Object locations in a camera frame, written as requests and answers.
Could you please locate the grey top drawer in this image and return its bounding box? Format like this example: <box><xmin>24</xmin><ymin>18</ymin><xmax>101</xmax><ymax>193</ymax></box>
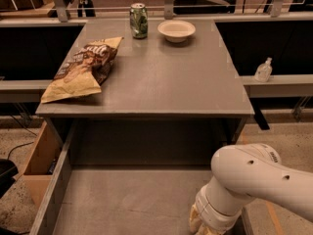
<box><xmin>30</xmin><ymin>118</ymin><xmax>243</xmax><ymax>235</ymax></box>

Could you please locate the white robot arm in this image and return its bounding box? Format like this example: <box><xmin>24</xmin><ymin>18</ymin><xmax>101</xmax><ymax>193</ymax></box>
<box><xmin>189</xmin><ymin>143</ymin><xmax>313</xmax><ymax>235</ymax></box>

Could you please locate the grey drawer cabinet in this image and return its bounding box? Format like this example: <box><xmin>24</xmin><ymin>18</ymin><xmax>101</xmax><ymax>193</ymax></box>
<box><xmin>37</xmin><ymin>18</ymin><xmax>253</xmax><ymax>166</ymax></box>

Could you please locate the wooden side box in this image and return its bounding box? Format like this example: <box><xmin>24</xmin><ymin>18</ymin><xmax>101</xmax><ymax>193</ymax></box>
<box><xmin>22</xmin><ymin>122</ymin><xmax>61</xmax><ymax>208</ymax></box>

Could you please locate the grey side shelf right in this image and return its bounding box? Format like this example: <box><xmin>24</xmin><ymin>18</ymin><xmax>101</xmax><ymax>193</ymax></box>
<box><xmin>242</xmin><ymin>74</ymin><xmax>313</xmax><ymax>98</ymax></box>

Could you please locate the grey side shelf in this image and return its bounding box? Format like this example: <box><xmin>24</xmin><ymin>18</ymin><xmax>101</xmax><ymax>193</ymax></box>
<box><xmin>0</xmin><ymin>80</ymin><xmax>50</xmax><ymax>103</ymax></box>
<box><xmin>242</xmin><ymin>74</ymin><xmax>313</xmax><ymax>98</ymax></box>

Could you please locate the yellow brown chip bag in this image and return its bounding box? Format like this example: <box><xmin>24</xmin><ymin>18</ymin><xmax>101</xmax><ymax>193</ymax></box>
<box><xmin>41</xmin><ymin>36</ymin><xmax>122</xmax><ymax>103</ymax></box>

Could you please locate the white paper bowl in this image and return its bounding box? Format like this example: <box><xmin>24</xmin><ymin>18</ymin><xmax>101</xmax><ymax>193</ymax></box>
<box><xmin>157</xmin><ymin>20</ymin><xmax>196</xmax><ymax>43</ymax></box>

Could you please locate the black object left edge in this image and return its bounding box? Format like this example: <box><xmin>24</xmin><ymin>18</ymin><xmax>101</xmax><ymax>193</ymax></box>
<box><xmin>0</xmin><ymin>159</ymin><xmax>19</xmax><ymax>198</ymax></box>

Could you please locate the green soda can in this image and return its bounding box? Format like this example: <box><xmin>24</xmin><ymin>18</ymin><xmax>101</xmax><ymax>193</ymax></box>
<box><xmin>129</xmin><ymin>3</ymin><xmax>148</xmax><ymax>39</ymax></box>

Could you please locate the grey side shelf left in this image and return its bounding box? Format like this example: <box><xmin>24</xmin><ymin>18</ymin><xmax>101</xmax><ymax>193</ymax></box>
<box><xmin>0</xmin><ymin>80</ymin><xmax>50</xmax><ymax>103</ymax></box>

